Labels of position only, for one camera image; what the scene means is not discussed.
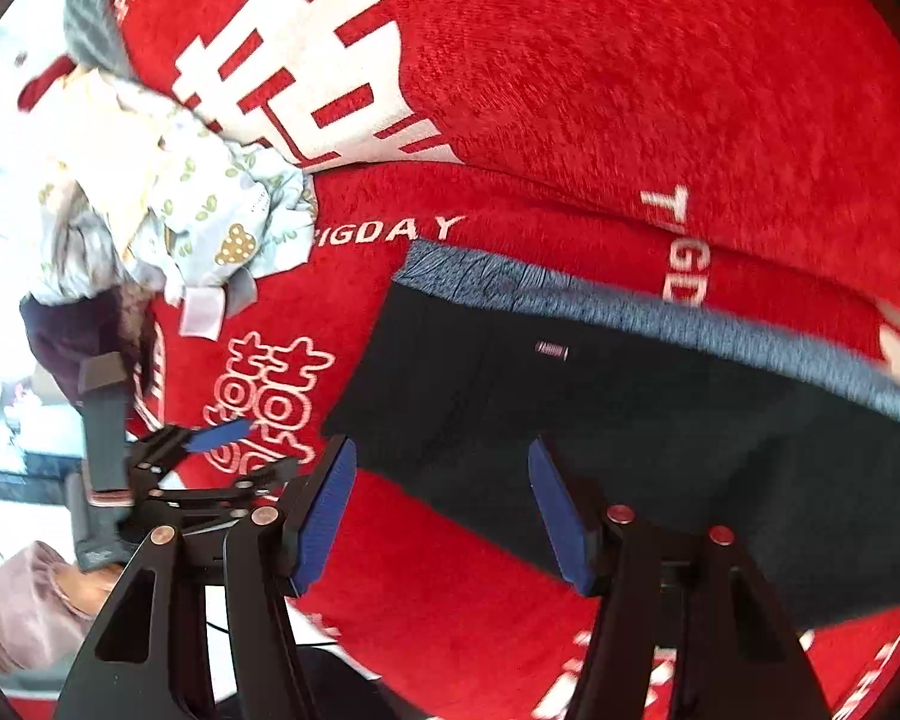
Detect dark purple garment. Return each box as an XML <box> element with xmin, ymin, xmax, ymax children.
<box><xmin>19</xmin><ymin>284</ymin><xmax>155</xmax><ymax>410</ymax></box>

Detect black pants blue waistband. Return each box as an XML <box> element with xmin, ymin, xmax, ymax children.
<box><xmin>323</xmin><ymin>241</ymin><xmax>900</xmax><ymax>628</ymax></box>

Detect grey knitted cloth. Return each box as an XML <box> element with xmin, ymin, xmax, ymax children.
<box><xmin>63</xmin><ymin>0</ymin><xmax>136</xmax><ymax>80</ymax></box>

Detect left hand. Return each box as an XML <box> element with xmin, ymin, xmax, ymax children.
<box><xmin>50</xmin><ymin>562</ymin><xmax>123</xmax><ymax>619</ymax></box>

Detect red pillow white characters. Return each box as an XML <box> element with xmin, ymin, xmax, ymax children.
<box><xmin>92</xmin><ymin>0</ymin><xmax>900</xmax><ymax>317</ymax></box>

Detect light floral patterned clothes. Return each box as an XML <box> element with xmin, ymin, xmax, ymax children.
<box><xmin>0</xmin><ymin>68</ymin><xmax>318</xmax><ymax>340</ymax></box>

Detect black camera box left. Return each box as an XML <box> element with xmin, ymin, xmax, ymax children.
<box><xmin>64</xmin><ymin>351</ymin><xmax>133</xmax><ymax>572</ymax></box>

